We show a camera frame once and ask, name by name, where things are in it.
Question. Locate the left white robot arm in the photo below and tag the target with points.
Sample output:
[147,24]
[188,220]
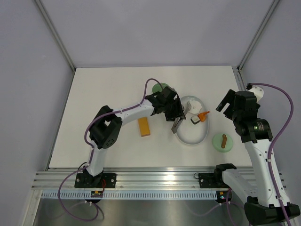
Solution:
[104,130]

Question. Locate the yellow wooden block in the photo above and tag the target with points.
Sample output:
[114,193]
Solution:
[144,127]

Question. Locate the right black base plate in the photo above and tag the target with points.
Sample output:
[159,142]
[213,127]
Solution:
[209,180]

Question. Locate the green lid with handle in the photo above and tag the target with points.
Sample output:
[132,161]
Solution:
[222,142]

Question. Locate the green lunch cup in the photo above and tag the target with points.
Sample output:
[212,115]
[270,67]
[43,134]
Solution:
[158,87]

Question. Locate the right aluminium frame post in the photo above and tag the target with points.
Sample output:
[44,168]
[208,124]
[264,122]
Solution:
[259,32]

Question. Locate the aluminium mounting rail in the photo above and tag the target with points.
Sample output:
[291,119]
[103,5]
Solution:
[136,178]

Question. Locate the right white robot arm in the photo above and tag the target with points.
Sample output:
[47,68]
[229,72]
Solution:
[268,202]

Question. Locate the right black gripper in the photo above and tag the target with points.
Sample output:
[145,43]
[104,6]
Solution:
[230,98]

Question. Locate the orange toy carrot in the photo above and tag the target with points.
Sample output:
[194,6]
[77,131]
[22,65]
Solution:
[202,116]

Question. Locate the metal tongs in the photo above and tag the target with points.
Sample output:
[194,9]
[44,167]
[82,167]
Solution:
[178,120]

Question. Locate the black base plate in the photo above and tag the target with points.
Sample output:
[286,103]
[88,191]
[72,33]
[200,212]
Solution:
[104,180]
[209,180]

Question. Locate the perforated cable tray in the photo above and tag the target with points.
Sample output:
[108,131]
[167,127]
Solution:
[138,195]

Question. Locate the aluminium frame post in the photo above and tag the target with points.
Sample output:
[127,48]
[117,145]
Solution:
[52,29]
[259,32]

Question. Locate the sushi roll piece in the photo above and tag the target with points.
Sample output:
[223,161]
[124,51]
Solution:
[195,119]

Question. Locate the white round rice cake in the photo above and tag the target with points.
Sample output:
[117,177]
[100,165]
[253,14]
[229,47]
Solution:
[195,107]

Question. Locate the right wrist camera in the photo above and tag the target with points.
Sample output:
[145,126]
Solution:
[258,91]

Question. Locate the white oval plate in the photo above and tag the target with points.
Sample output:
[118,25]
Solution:
[189,133]

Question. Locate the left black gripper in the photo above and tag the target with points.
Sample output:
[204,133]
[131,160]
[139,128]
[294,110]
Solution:
[178,111]

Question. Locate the left aluminium frame post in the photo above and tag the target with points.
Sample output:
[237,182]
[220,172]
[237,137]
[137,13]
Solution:
[52,29]

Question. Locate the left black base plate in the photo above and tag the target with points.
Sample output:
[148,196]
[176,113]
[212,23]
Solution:
[104,180]

